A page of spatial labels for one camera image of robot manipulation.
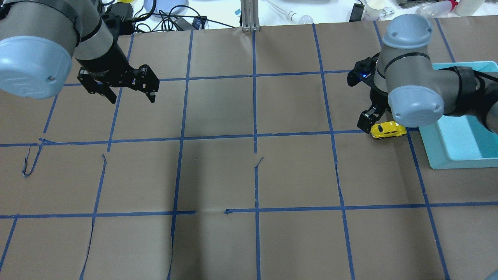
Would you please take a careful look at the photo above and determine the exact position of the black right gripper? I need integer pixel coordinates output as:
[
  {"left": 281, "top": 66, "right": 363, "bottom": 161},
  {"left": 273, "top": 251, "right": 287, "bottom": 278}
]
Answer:
[{"left": 347, "top": 52, "right": 389, "bottom": 134}]

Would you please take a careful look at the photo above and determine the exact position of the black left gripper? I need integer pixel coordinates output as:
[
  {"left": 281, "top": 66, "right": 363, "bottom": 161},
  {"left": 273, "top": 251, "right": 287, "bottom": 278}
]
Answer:
[{"left": 77, "top": 43, "right": 160, "bottom": 104}]

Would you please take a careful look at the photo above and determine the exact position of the yellow beetle toy car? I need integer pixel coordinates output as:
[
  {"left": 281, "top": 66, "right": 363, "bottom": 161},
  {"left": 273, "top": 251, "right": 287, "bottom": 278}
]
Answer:
[{"left": 370, "top": 121, "right": 407, "bottom": 140}]

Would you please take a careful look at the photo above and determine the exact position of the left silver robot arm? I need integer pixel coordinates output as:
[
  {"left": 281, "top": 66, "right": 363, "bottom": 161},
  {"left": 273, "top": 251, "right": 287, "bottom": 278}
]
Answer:
[{"left": 0, "top": 0, "right": 160, "bottom": 103}]

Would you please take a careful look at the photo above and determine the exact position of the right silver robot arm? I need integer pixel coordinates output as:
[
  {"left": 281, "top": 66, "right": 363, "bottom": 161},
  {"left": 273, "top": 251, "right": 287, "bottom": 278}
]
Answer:
[{"left": 347, "top": 14, "right": 498, "bottom": 133}]

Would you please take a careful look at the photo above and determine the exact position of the teal plastic bin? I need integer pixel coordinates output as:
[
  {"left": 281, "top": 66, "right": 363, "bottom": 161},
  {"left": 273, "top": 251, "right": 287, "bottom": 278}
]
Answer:
[{"left": 419, "top": 61, "right": 497, "bottom": 170}]

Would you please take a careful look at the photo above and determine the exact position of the light blue plate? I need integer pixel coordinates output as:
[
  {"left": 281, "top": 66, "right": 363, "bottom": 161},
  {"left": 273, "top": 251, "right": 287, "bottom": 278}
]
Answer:
[{"left": 143, "top": 0, "right": 189, "bottom": 16}]

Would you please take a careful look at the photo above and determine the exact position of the cream paper cup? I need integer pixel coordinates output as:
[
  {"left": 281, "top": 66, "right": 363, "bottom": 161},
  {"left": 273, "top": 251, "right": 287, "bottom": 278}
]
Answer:
[{"left": 363, "top": 0, "right": 386, "bottom": 21}]

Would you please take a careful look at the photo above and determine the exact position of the black power adapter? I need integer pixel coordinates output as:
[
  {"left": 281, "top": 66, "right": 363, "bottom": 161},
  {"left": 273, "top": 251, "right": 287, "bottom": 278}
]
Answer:
[{"left": 349, "top": 3, "right": 365, "bottom": 22}]

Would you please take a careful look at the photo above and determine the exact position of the light bulb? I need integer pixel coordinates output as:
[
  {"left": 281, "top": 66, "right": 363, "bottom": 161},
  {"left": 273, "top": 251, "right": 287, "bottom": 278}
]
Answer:
[{"left": 266, "top": 0, "right": 314, "bottom": 25}]

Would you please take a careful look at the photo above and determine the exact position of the clear plastic bottle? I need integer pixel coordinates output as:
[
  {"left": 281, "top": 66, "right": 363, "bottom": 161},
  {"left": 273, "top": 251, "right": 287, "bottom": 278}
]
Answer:
[{"left": 416, "top": 0, "right": 458, "bottom": 18}]

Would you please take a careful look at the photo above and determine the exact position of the aluminium frame post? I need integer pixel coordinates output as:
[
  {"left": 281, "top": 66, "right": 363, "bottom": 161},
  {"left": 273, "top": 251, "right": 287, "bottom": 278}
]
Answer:
[{"left": 240, "top": 0, "right": 260, "bottom": 32}]

